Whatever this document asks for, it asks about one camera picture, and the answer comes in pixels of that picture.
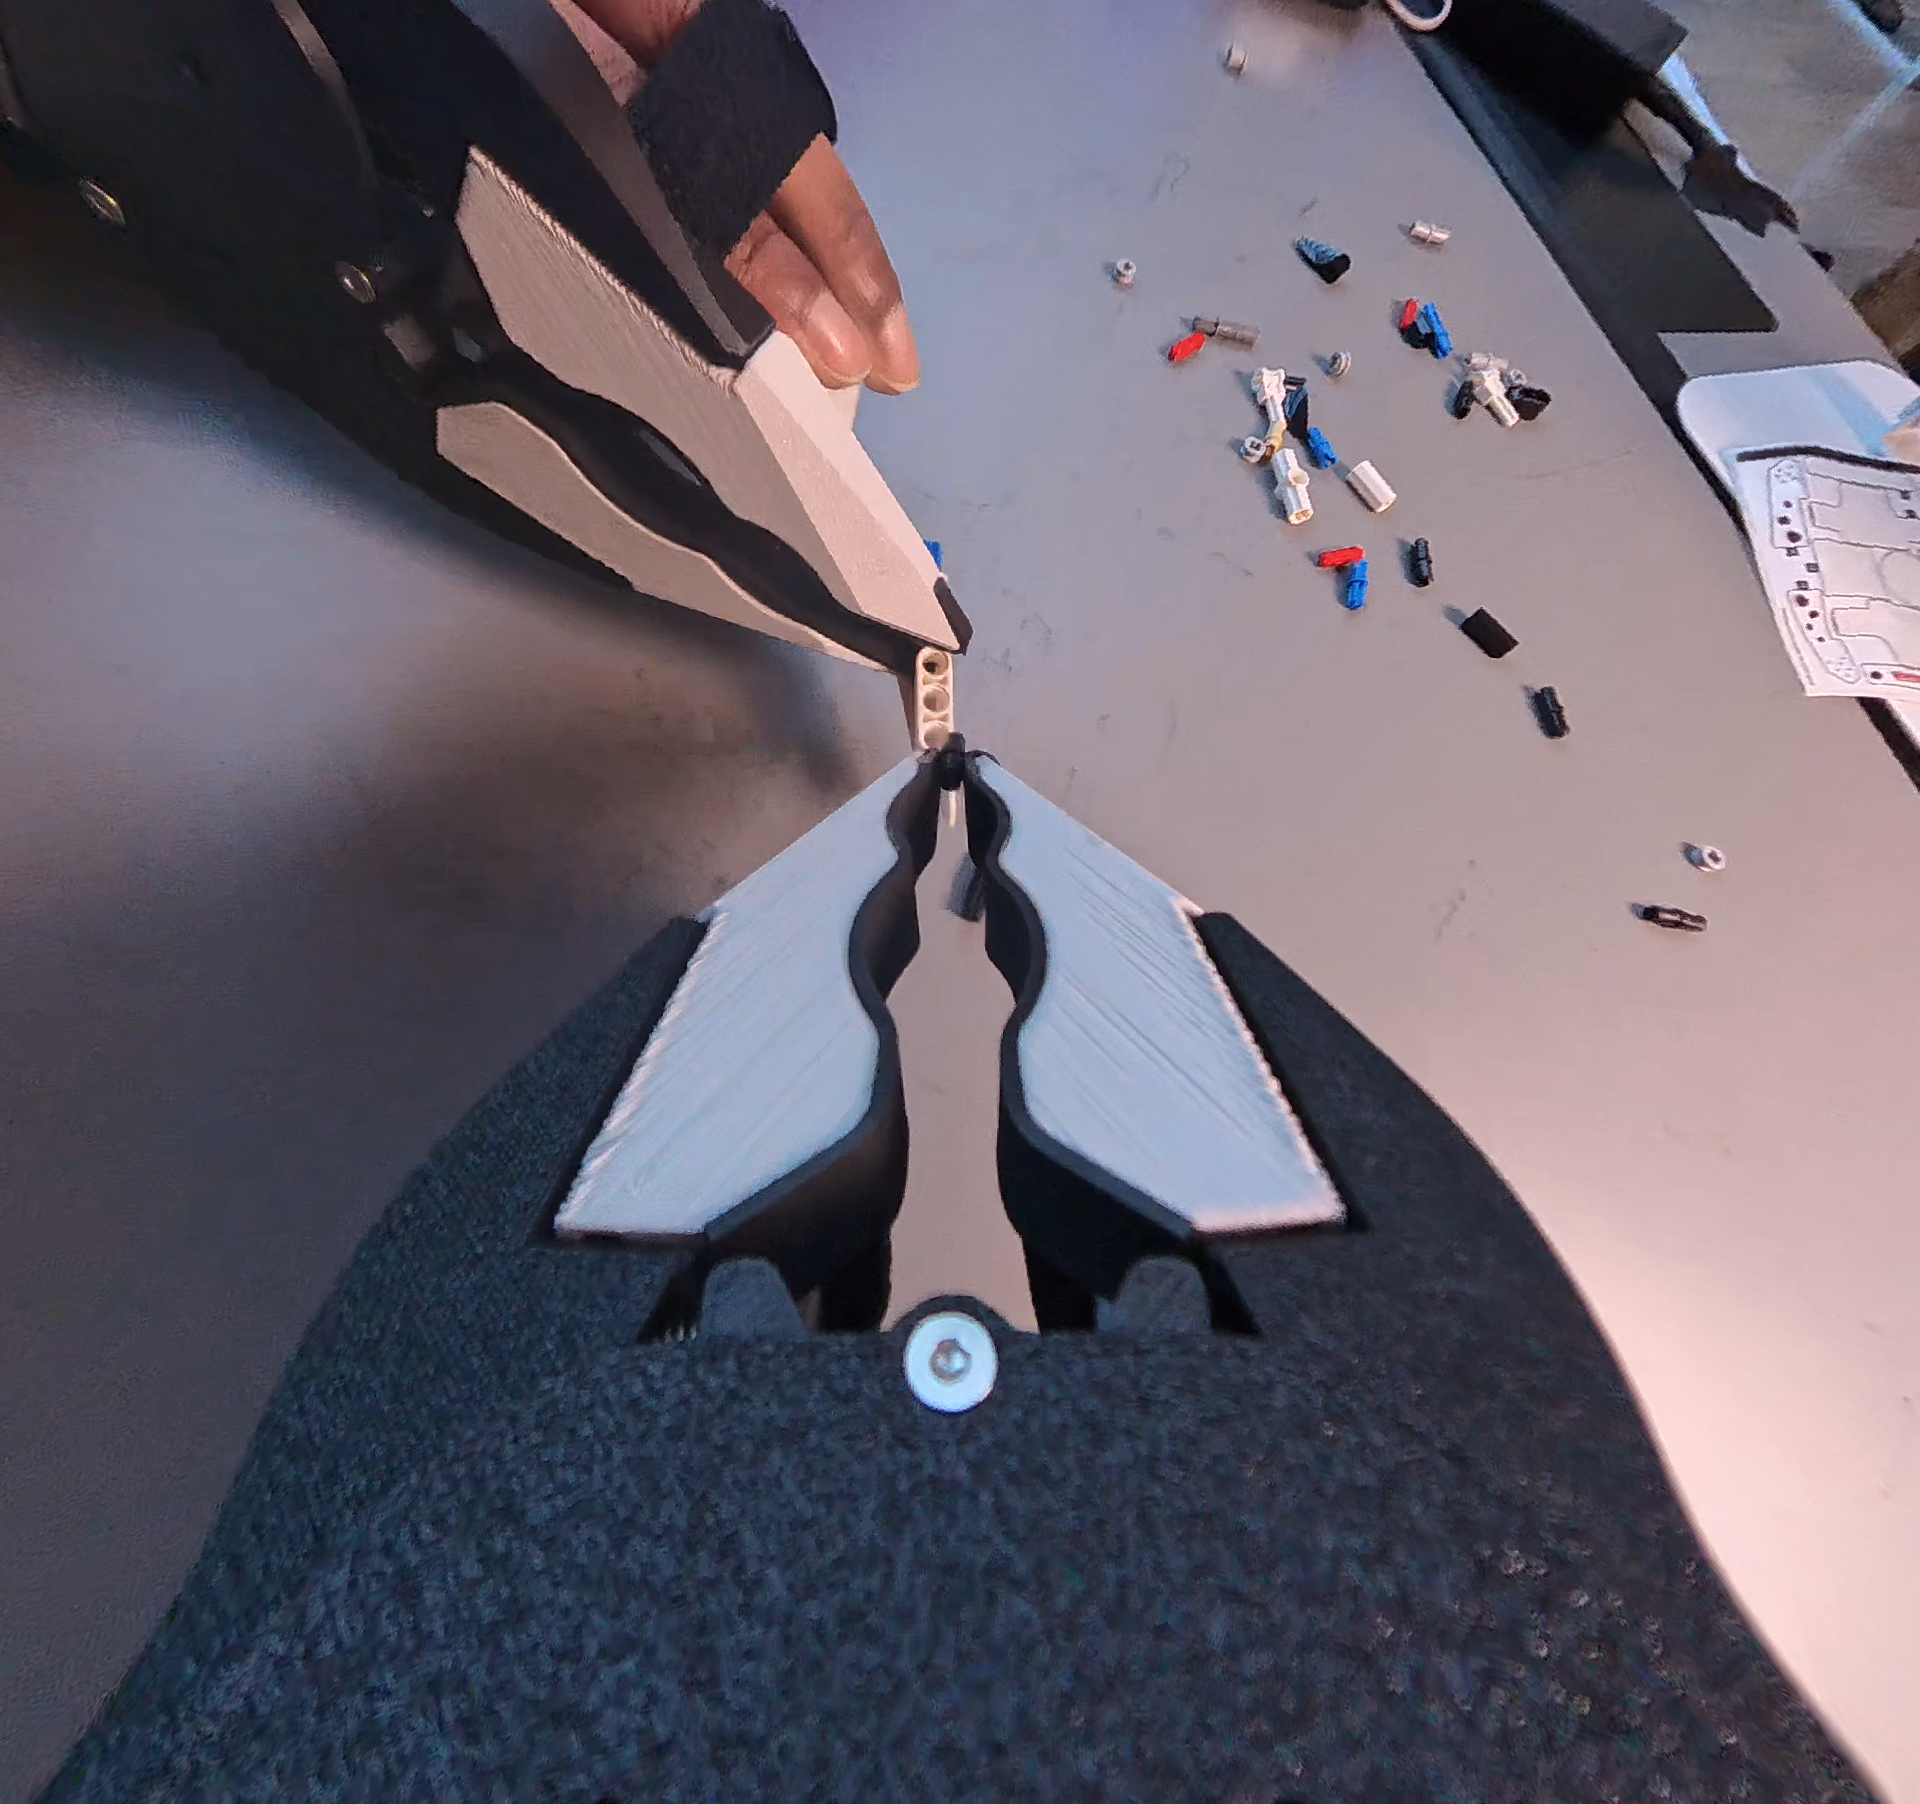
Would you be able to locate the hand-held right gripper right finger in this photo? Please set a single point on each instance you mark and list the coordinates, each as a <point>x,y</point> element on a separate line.
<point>1171,1069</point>

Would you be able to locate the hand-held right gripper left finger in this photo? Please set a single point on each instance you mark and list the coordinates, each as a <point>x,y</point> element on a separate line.
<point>720,1069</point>

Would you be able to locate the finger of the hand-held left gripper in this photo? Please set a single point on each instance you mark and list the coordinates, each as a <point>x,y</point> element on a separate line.
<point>570,485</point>
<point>675,364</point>

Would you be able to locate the black lego pin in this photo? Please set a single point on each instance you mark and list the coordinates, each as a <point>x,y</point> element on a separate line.
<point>966,892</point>
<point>952,766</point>

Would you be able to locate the white lego panel piece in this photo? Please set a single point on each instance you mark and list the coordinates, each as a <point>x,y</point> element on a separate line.
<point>934,701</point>

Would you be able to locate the scattered small lego pieces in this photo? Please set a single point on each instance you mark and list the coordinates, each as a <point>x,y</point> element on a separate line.
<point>1290,485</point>

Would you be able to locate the sticker sheet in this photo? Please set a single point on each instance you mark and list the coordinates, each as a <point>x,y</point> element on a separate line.
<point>1846,575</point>

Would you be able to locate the black power adapter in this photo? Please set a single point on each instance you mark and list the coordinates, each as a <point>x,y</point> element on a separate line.
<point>1560,20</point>

